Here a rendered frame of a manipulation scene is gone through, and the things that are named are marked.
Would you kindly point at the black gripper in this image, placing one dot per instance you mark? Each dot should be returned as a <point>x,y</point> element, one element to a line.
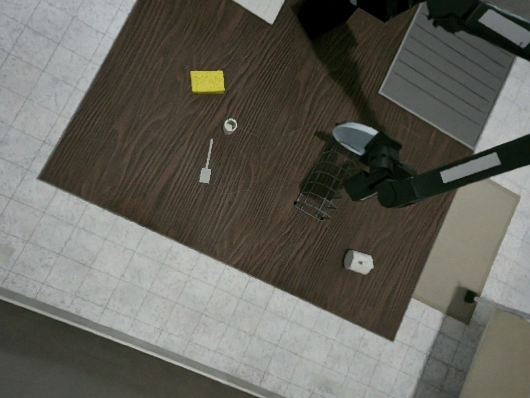
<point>378,146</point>

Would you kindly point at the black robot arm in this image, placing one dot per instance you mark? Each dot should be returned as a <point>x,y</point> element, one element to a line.
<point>405,187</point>

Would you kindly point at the white ribbed draining mat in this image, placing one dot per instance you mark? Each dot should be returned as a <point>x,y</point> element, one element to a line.
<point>264,9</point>

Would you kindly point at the yellow sponge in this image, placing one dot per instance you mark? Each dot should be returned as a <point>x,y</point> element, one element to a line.
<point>205,82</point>

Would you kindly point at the grey cup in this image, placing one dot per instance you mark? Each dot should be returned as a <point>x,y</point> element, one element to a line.
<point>229,127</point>

